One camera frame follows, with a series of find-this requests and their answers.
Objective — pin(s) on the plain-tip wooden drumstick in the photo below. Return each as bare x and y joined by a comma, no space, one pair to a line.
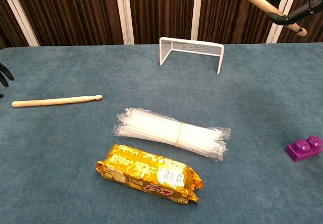
50,101

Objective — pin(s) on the bundle of clear-wrapped straws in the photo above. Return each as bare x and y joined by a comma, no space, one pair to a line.
151,130

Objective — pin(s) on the teal velvet tablecloth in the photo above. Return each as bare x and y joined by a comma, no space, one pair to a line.
101,82

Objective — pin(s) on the white mesh metal goal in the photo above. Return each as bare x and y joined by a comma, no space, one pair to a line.
176,46

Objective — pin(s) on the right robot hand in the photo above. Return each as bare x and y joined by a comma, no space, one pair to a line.
300,13

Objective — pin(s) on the yellow rubber band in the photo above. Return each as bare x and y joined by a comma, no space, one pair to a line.
180,133

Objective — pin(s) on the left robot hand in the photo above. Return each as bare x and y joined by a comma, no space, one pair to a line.
5,74

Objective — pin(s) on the purple toy building brick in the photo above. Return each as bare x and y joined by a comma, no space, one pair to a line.
300,149

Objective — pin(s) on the white screen frame post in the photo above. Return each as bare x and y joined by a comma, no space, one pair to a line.
196,12
125,19
20,17
275,34

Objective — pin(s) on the gold foil biscuit packet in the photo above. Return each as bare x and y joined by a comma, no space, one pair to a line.
141,171

